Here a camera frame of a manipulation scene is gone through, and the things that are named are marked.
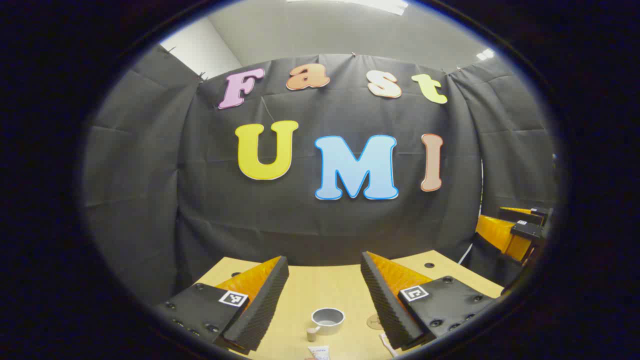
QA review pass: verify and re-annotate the wooden desktop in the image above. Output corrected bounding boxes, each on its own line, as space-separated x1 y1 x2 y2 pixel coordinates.
192 250 505 360

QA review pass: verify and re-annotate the white cable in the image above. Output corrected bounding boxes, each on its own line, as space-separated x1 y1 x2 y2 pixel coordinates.
457 160 486 266

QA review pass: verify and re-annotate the black backdrop cloth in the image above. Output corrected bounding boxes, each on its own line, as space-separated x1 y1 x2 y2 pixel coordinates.
82 45 558 306

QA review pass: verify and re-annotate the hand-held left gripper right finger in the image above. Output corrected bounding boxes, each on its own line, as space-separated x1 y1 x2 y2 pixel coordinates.
361 251 501 351

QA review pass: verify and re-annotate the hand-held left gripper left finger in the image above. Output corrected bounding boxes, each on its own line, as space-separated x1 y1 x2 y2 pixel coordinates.
155 256 290 353

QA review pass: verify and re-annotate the white cup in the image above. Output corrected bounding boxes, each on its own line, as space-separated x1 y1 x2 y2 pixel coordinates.
306 307 346 342

